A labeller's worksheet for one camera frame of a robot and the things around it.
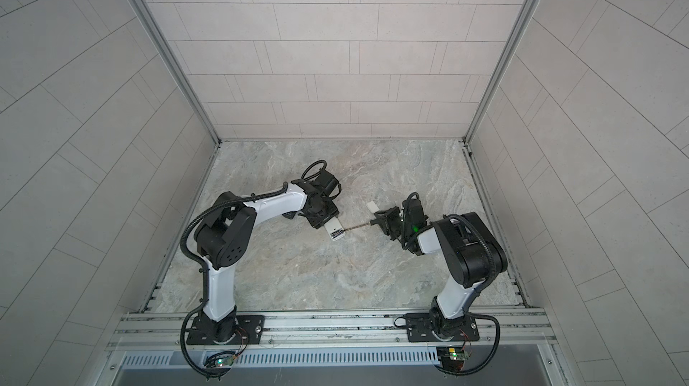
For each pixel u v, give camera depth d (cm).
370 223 89
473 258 46
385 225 84
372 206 97
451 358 68
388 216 82
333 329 72
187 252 47
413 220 74
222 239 50
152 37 83
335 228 89
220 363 65
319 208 78
